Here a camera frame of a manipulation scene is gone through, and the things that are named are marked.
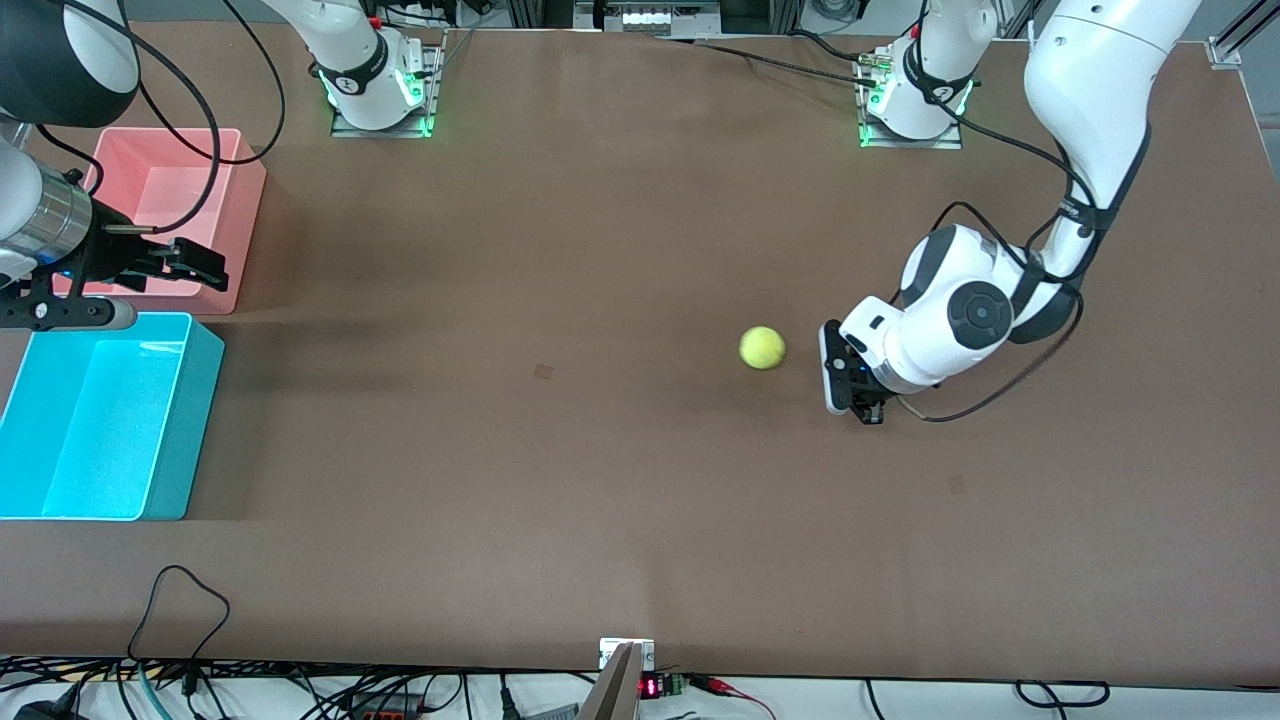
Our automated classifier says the black flat loop cable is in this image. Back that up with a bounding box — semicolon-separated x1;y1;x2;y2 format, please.
1015;680;1111;707

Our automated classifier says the pink plastic bin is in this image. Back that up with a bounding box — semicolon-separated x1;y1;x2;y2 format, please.
52;127;268;316

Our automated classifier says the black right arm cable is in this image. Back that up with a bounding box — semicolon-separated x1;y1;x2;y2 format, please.
35;0;288;236

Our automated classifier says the thin black looped cable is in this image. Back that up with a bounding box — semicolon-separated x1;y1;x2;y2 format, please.
128;565;231;666

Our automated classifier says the red wire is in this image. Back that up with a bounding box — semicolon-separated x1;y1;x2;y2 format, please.
700;676;776;719

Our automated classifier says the aluminium frame with white device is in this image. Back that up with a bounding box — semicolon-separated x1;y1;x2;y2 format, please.
575;0;723;36

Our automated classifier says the yellow tennis ball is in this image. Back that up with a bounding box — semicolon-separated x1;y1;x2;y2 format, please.
739;326;787;371

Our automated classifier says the blue plastic bin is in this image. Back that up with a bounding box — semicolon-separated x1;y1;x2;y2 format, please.
0;311;226;522

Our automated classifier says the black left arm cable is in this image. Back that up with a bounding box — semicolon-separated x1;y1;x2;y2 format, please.
895;110;1101;423

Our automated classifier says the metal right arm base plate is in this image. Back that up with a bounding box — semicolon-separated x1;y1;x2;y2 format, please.
330;40;446;139

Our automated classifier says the black cable on table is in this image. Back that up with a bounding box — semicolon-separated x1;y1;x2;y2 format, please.
660;36;879;87

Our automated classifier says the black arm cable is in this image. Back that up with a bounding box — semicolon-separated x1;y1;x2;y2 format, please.
895;110;1101;423
35;0;288;236

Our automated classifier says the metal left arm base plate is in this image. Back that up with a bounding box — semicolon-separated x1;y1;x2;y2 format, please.
858;55;963;151

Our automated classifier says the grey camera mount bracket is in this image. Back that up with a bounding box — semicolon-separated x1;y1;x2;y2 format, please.
598;637;656;720

